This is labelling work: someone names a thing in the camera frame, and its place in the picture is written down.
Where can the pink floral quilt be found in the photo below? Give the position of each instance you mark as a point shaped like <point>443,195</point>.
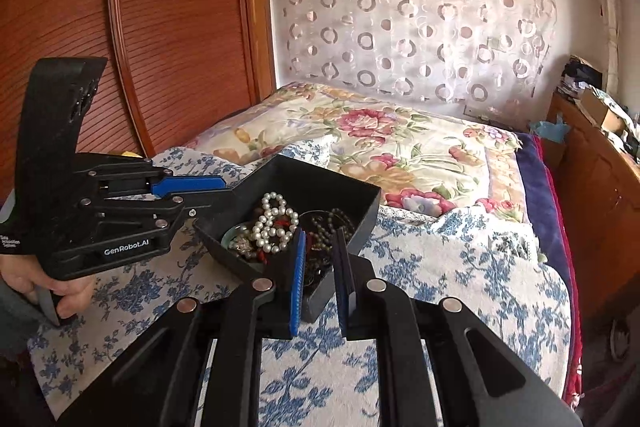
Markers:
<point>400,142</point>

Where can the red blanket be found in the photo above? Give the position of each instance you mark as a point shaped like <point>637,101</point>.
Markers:
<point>575,332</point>

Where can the blue plastic bag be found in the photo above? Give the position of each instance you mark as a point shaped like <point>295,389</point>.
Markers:
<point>547,129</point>

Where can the wooden cabinet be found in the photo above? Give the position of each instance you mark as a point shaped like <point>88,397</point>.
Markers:
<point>600,187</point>

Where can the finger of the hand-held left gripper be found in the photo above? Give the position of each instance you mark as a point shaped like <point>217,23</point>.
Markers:
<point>190,184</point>
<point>150,207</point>

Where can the black storage box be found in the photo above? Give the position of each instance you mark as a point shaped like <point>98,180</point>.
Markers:
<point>360,217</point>

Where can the navy blanket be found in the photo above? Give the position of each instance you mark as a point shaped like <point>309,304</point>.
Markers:
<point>537,197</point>

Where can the pile of clothes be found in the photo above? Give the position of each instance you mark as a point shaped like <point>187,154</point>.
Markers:
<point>577,74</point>

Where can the blue floral blanket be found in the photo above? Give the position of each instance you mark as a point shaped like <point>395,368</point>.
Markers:
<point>450,282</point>

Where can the cardboard box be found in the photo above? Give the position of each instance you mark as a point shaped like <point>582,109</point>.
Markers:
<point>597,107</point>

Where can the green bangle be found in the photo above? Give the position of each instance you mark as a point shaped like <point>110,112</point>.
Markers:
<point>231,237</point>

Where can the wooden headboard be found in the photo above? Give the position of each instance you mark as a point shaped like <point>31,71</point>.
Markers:
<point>175,32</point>

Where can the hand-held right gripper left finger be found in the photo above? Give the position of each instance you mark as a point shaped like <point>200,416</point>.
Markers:
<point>298,287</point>

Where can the sheer window curtain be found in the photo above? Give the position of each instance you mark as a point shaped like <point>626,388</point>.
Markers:
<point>607,7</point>

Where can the circle patterned curtain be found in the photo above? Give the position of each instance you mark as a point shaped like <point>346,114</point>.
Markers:
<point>400,7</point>

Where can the person's left hand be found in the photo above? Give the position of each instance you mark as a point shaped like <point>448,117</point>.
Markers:
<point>75,294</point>

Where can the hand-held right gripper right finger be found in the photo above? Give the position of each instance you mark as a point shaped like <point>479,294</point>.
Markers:
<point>342,287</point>

